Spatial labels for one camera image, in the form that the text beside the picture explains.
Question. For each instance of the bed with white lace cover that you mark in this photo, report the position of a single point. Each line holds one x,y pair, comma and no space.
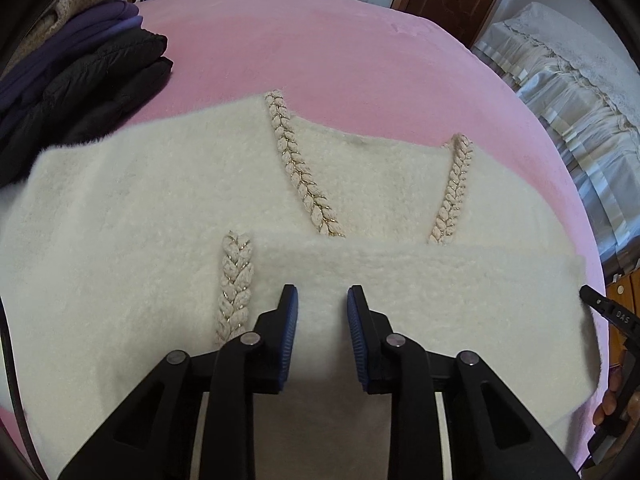
575,100

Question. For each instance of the purple folded garment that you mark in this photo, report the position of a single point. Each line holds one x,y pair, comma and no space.
75,35

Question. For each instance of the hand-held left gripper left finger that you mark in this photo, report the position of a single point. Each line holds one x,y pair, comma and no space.
290,340

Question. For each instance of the wooden dresser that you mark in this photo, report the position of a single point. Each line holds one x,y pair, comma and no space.
625,280

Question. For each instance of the pink plush blanket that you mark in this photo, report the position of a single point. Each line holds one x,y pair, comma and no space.
325,50

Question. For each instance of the person's right hand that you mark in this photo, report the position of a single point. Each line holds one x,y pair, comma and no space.
606,407

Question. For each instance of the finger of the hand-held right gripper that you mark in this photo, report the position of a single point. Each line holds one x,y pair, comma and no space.
595,300

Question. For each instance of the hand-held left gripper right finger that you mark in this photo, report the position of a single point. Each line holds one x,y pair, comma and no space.
356,340

